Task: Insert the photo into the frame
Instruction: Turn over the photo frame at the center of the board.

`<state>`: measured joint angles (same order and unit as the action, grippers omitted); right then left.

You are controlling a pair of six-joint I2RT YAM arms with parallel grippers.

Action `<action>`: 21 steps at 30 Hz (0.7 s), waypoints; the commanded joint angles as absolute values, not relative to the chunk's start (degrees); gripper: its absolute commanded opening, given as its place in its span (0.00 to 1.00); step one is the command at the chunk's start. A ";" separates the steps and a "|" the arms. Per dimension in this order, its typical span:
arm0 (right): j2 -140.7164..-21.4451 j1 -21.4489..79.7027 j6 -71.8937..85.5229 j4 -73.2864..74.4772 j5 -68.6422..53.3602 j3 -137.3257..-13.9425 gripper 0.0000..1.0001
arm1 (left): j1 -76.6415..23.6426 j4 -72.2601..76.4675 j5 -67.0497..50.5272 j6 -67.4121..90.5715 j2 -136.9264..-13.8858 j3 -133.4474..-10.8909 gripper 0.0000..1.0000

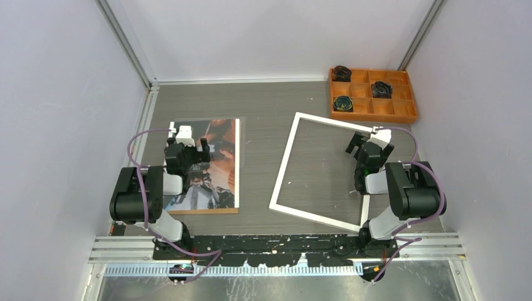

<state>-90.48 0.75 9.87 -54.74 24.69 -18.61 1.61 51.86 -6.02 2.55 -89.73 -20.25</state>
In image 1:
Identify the orange compartment tray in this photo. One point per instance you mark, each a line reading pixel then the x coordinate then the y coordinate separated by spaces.
pixel 401 108

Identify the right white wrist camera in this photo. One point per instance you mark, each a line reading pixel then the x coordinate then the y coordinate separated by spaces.
pixel 380 137

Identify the brown backing board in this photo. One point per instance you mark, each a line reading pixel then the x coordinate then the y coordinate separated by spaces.
pixel 205 211

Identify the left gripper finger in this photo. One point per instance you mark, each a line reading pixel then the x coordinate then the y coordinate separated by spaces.
pixel 170 143
pixel 205 150

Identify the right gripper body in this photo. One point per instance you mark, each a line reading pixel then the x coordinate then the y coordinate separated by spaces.
pixel 358 170

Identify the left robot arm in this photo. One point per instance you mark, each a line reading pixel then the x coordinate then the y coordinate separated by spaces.
pixel 139 195

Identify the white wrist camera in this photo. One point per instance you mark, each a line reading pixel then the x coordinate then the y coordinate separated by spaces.
pixel 182 134
pixel 380 137

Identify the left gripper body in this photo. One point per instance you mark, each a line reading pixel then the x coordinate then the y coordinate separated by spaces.
pixel 192 157

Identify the printed photo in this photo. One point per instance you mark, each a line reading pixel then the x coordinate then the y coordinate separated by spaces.
pixel 211 185

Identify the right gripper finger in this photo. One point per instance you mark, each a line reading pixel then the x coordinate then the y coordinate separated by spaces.
pixel 386 151
pixel 356 141

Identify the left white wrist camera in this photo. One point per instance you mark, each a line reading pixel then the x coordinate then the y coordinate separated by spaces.
pixel 182 134

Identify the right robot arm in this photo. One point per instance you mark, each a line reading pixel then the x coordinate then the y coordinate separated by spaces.
pixel 412 190

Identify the blue yellow tape roll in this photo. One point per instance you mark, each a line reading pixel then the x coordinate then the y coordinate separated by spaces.
pixel 342 103

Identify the aluminium rail front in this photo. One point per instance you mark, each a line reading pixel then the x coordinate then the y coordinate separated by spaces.
pixel 417 246

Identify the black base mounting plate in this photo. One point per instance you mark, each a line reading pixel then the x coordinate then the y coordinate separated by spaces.
pixel 332 250

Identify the white wooden picture frame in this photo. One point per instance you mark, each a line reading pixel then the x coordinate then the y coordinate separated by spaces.
pixel 315 183

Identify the black tape roll middle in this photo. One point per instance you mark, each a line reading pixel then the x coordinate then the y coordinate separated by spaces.
pixel 381 89

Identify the black tape roll top-left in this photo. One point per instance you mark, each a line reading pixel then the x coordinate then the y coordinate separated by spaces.
pixel 341 74

